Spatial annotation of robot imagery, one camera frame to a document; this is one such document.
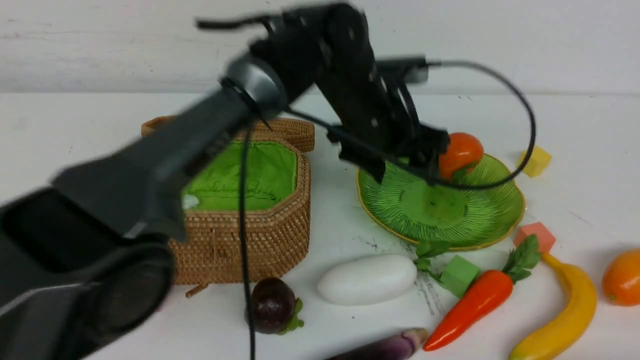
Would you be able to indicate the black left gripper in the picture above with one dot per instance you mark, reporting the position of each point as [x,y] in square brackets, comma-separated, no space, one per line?
[381,113]

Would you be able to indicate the orange carrot with green top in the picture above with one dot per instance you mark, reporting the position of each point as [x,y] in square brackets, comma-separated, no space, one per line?
[488,292]

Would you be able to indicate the white radish with green leaves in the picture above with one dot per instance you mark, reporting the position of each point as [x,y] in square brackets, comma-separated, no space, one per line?
[379,278]

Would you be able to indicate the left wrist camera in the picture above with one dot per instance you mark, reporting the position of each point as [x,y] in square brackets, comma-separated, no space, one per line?
[411,69]

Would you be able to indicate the green cube block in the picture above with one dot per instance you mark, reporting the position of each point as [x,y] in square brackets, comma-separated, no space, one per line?
[458,275]

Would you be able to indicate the orange mango fruit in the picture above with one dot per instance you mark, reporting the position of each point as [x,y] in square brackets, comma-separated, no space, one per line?
[621,280]

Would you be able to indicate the woven wicker basket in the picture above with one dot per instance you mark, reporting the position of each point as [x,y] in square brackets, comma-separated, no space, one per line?
[278,209]

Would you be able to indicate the yellow banana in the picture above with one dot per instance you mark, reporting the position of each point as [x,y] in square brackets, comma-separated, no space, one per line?
[559,334]

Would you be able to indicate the yellow cube block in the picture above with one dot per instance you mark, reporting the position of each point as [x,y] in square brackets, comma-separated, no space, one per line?
[538,162]

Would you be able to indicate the dark purple mangosteen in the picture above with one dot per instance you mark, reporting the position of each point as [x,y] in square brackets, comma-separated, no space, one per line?
[274,307]

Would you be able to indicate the green leaf-shaped plate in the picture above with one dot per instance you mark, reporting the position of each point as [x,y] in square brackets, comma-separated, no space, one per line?
[406,207]

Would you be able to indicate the salmon cube block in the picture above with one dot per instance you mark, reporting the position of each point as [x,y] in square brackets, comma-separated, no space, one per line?
[546,239]

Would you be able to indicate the orange persimmon with green leaf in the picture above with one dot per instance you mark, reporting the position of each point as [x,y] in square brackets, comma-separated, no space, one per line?
[462,156]

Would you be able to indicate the purple eggplant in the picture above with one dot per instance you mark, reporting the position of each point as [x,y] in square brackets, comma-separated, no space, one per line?
[400,346]

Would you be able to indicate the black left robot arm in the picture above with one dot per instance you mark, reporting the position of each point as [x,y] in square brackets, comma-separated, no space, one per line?
[86,259]

